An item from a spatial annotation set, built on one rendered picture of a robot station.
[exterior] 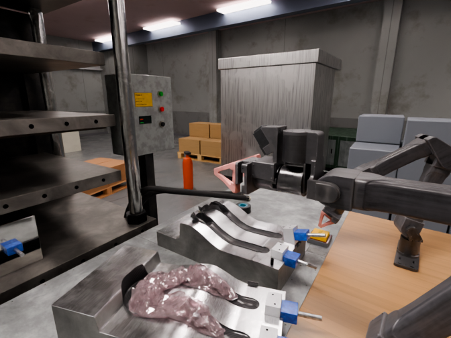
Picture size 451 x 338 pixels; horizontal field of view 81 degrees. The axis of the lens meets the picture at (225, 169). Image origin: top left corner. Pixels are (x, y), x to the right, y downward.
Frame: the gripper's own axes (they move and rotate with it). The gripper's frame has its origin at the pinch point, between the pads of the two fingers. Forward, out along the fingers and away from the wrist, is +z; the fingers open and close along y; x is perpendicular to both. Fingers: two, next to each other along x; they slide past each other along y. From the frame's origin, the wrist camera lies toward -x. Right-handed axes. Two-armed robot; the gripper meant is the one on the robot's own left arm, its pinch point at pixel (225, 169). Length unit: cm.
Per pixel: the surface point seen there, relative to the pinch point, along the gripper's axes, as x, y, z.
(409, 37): -136, -643, 12
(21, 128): -8, 19, 70
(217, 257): 34.0, -11.1, 12.6
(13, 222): 22, 26, 69
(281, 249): 28.0, -18.0, -6.8
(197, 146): 77, -377, 361
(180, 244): 34.3, -10.2, 29.0
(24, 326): 39, 35, 38
